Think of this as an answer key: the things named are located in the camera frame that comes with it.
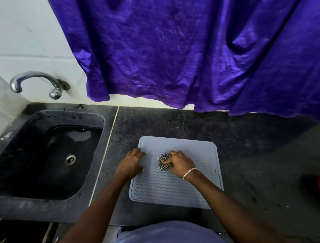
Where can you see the person's left hand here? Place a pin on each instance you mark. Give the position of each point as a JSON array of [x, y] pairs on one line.
[[130, 165]]

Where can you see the person's right hand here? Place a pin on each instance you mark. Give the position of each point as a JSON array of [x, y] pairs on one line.
[[179, 164]]

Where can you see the person's left thumb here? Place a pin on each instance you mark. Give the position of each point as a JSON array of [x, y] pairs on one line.
[[141, 170]]

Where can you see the person's right thumb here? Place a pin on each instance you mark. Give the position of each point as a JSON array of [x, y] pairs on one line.
[[166, 162]]

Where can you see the black white checkered cloth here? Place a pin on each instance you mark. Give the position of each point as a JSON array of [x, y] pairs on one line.
[[163, 162]]

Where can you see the grey ribbed silicone mat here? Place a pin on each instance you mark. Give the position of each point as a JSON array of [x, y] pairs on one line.
[[172, 175]]

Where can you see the person's left forearm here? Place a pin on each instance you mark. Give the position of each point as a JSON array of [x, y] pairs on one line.
[[96, 212]]

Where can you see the person's right forearm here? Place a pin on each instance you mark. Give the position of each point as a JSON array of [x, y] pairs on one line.
[[232, 212]]

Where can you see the person's grey shirt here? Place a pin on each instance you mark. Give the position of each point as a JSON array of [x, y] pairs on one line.
[[170, 232]]

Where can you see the metal sink drain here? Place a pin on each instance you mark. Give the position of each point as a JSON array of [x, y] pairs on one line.
[[70, 160]]

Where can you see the black stone sink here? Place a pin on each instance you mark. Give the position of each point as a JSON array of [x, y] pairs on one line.
[[47, 160]]

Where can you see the purple curtain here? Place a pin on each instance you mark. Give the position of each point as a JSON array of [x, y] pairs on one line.
[[195, 50]]

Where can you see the chrome tap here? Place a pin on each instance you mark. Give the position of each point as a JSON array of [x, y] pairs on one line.
[[37, 81]]

